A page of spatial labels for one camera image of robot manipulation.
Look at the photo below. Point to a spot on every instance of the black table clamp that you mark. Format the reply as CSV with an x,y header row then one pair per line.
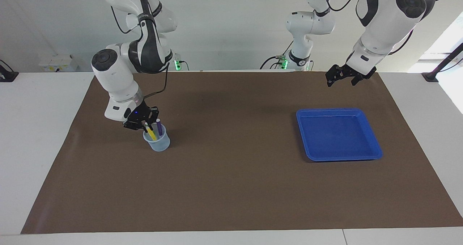
x,y
8,75

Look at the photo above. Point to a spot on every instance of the white power strip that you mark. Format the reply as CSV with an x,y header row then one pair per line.
x,y
58,64

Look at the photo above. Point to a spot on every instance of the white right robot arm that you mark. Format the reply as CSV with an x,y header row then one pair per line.
x,y
115,82

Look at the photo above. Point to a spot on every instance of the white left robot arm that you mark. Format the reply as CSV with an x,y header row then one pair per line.
x,y
390,20

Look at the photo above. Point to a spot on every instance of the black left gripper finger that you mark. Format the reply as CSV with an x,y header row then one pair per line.
x,y
330,82
356,81

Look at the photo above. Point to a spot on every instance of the yellow marker pen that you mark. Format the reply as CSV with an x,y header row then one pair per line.
x,y
153,136

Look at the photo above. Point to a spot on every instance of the purple marker pen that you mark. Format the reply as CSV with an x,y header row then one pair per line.
x,y
159,127

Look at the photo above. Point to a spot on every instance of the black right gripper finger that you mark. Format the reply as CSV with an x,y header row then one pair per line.
x,y
154,121
147,127

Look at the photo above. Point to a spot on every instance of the blue plastic tray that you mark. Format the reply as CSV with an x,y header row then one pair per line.
x,y
343,140

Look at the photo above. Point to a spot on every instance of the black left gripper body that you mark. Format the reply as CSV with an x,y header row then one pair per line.
x,y
349,73

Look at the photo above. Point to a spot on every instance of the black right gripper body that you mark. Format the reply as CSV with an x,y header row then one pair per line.
x,y
139,118

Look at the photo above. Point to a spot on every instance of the translucent plastic cup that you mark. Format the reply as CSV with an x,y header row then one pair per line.
x,y
159,145

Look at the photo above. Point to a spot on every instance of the black stand with pole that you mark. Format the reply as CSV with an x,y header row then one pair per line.
x,y
430,76

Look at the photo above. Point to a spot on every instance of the brown table mat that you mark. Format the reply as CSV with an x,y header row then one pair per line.
x,y
231,187

